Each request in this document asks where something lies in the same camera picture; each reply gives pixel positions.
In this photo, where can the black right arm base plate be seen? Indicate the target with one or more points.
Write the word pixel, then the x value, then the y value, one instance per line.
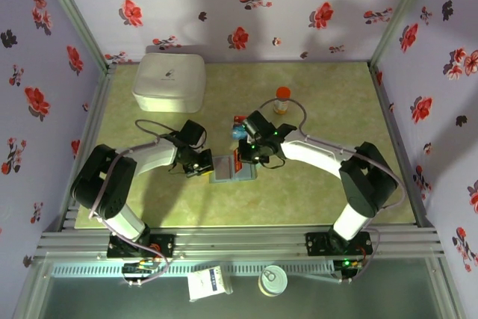
pixel 315 244

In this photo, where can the pale blue credit card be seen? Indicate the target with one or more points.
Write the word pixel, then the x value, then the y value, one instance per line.
pixel 241 135

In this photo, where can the red credit card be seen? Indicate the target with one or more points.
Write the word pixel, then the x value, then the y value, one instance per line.
pixel 237 167
pixel 238 120

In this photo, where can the silver tin can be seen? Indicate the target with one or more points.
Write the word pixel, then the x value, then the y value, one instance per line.
pixel 272 281

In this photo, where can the white box with blue label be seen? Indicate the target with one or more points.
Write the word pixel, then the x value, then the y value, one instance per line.
pixel 203 283

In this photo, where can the aluminium side rail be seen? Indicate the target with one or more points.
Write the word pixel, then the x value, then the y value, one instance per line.
pixel 388 110
pixel 99 95

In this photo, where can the white square lidded box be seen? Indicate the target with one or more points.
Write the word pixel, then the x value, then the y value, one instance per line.
pixel 168 80

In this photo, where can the grey credit card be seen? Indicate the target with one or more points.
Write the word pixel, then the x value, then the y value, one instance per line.
pixel 223 168

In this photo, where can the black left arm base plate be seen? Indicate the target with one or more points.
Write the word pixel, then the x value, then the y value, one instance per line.
pixel 166 244

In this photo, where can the aluminium frame post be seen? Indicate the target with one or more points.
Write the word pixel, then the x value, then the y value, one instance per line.
pixel 402 9
pixel 72 9

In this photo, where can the orange-capped small bottle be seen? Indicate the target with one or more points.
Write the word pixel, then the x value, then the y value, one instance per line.
pixel 282 95

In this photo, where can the aluminium mounting rail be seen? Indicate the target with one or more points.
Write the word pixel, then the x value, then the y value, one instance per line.
pixel 242 242

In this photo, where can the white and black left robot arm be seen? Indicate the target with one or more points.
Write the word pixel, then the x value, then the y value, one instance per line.
pixel 157 155

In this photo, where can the clear plastic card holder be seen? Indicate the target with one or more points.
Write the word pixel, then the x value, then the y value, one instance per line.
pixel 248 175

